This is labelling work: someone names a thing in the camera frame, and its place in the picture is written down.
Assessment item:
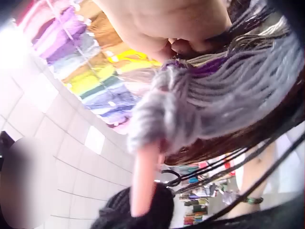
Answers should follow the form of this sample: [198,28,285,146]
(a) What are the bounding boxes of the brown yarn strands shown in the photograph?
[164,72,305,167]

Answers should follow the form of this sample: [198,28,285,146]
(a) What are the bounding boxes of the full shop shelf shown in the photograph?
[30,0,165,134]
[162,154,242,229]

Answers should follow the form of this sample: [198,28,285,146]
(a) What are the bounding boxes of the black knitted yarn bundle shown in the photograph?
[90,182,175,229]

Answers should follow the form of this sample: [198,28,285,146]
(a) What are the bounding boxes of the grey and purple yarn bundle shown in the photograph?
[126,0,305,158]

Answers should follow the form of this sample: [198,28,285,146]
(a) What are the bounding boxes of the person's right hand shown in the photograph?
[92,0,233,60]

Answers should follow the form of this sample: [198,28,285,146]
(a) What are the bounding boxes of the person's left fingers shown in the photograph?
[130,138,168,218]

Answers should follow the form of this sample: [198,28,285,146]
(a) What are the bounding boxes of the person's right fingers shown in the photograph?
[155,36,215,60]

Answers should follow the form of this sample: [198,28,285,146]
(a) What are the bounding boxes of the thin black cords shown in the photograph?
[162,134,305,216]

